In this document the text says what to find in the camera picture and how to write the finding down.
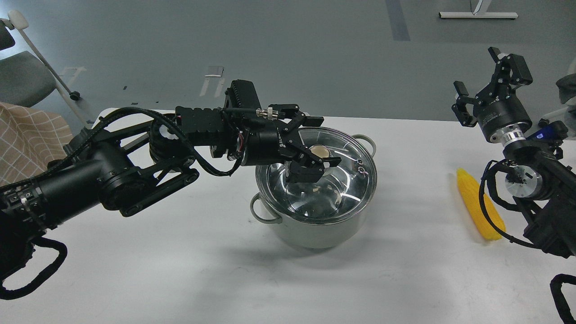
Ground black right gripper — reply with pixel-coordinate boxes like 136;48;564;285
452;47;533;143

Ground yellow corn cob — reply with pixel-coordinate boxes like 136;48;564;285
456;168;506;241

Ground glass pot lid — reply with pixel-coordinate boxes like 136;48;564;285
256;127;377;224

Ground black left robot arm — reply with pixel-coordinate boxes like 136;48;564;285
0;80;341;300

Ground beige checkered cloth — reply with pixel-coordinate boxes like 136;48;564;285
0;103;73;186

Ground grey office chair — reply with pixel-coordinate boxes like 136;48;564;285
0;10;89;128

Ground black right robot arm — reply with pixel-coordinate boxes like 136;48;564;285
452;47;576;258

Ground white desk leg base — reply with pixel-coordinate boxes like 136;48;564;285
438;0;519;20

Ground grey steel cooking pot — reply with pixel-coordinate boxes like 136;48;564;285
250;127;377;249

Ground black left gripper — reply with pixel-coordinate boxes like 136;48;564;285
243;104;342;183

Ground grey chair at right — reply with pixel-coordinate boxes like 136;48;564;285
538;59;576;141

